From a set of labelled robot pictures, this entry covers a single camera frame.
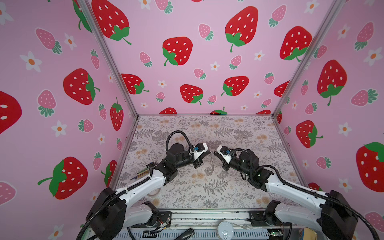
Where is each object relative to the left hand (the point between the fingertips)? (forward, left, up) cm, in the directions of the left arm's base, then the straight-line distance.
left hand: (208, 150), depth 74 cm
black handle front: (-33, +10, -19) cm, 40 cm away
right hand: (0, -3, -2) cm, 4 cm away
